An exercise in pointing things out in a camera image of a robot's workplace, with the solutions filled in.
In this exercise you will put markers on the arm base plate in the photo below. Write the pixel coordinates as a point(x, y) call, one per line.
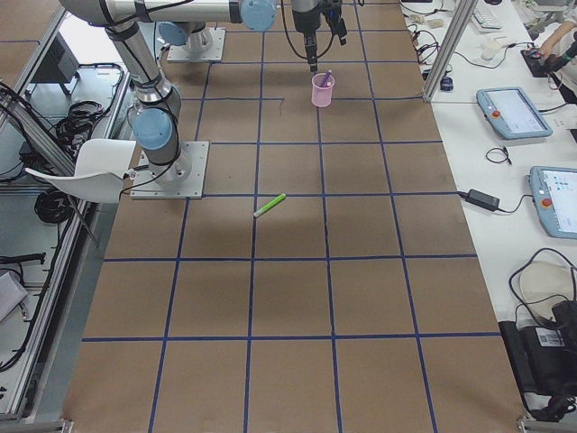
point(184, 179)
point(206, 45)

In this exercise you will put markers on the aluminium frame post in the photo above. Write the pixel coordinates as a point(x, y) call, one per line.
point(461, 16)

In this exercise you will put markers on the near blue teach pendant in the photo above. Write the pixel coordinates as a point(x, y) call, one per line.
point(554, 194)

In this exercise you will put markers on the purple marker pen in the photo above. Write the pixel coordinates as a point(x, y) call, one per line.
point(326, 78)

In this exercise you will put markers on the green marker pen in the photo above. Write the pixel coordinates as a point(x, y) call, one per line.
point(269, 205)

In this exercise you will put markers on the far blue teach pendant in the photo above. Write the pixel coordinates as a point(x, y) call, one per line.
point(511, 113)

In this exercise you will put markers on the blue teach pendant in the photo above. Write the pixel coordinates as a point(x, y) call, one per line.
point(511, 113)
point(554, 194)

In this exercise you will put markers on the white plastic chair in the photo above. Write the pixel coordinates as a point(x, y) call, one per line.
point(99, 171)

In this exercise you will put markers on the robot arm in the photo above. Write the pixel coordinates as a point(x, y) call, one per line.
point(155, 124)
point(185, 34)

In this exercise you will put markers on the white paper cup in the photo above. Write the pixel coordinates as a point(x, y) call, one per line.
point(489, 49)

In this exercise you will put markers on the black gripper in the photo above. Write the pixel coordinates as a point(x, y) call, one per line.
point(306, 19)

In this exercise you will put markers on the pink mesh cup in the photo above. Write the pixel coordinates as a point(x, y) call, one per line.
point(321, 97)

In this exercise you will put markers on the black power adapter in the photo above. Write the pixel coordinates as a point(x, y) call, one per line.
point(480, 199)

